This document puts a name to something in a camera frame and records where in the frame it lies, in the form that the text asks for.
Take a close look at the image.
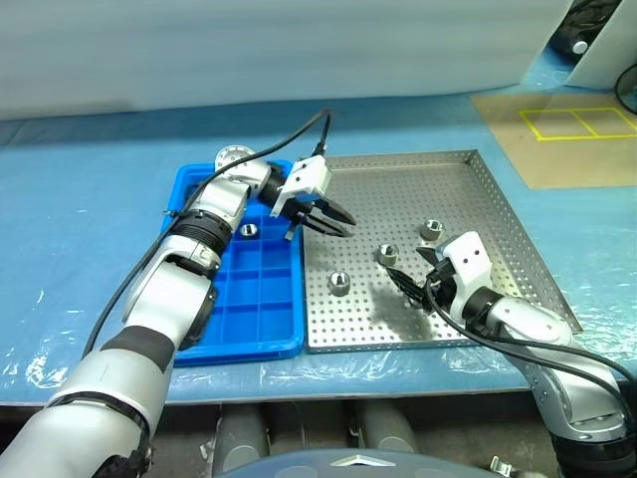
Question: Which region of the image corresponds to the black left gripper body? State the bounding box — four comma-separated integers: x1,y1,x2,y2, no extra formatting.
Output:
286,195,330,235

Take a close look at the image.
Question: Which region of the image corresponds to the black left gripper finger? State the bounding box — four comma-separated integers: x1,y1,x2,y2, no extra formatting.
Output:
318,196,357,226
302,215,355,239

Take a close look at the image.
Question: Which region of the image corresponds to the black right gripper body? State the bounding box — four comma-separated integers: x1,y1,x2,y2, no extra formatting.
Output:
423,262,463,316

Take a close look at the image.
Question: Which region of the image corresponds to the perforated steel tray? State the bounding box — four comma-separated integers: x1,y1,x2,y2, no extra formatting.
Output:
301,147,584,355

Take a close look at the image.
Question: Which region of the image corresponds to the blue plastic compartment tray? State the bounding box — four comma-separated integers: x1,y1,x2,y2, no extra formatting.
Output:
159,159,307,368

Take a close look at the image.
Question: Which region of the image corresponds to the grey rounded cylinder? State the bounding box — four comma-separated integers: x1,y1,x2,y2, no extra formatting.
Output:
216,402,270,474
357,400,419,454

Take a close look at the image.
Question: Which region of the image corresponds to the brown mat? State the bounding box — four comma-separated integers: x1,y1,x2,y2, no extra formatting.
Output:
470,94,637,190

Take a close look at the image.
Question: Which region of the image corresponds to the small metal clip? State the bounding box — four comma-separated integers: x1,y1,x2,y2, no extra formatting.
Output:
490,455,517,478

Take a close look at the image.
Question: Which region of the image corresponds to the grey robot torso with emblem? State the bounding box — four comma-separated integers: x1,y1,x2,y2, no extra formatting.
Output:
213,447,499,478

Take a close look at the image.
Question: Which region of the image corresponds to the black device with white knob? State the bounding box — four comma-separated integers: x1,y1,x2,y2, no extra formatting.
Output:
549,0,623,59

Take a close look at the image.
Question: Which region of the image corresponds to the white leaning panel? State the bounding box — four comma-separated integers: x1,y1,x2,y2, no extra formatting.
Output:
564,0,637,91

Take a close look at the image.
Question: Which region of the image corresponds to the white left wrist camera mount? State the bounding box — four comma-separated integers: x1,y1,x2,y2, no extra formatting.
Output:
271,155,333,218

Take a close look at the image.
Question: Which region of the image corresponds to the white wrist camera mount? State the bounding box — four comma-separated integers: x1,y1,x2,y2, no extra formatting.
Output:
435,231,494,318
271,155,333,218

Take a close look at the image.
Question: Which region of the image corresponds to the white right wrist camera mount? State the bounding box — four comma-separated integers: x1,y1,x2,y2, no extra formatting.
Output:
435,231,494,318

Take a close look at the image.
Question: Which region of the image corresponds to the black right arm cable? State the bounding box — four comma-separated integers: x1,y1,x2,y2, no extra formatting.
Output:
422,278,637,427

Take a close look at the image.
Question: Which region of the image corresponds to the thin black looped cable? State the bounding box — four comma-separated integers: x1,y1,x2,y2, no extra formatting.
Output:
612,64,637,114

